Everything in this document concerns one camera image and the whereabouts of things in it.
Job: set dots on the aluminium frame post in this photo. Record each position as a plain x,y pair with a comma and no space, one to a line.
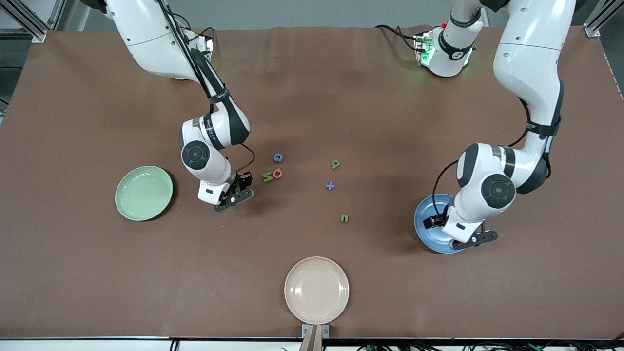
592,29
29,27

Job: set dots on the green foam letter q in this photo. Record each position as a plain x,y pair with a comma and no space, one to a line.
336,164

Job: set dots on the green plate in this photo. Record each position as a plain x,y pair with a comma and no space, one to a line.
144,193

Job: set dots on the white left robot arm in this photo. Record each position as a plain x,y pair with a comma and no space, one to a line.
529,58

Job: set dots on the red foam letter Q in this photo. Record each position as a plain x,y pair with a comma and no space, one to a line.
278,173

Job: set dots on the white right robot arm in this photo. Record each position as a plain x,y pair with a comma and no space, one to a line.
146,39

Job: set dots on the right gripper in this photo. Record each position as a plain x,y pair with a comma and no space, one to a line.
242,181

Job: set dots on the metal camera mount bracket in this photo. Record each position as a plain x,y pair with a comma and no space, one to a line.
312,339

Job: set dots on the blue foam letter G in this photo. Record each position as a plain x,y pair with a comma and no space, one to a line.
278,157

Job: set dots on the blue foam letter x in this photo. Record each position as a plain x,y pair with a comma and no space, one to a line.
330,185

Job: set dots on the blue plate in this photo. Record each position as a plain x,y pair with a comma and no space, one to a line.
426,234

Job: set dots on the green foam letter M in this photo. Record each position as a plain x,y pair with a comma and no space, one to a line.
267,177

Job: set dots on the table cover mat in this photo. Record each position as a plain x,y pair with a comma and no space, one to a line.
341,97

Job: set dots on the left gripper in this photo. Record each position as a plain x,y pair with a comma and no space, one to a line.
432,222

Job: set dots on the beige plate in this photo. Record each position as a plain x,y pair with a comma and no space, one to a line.
317,290

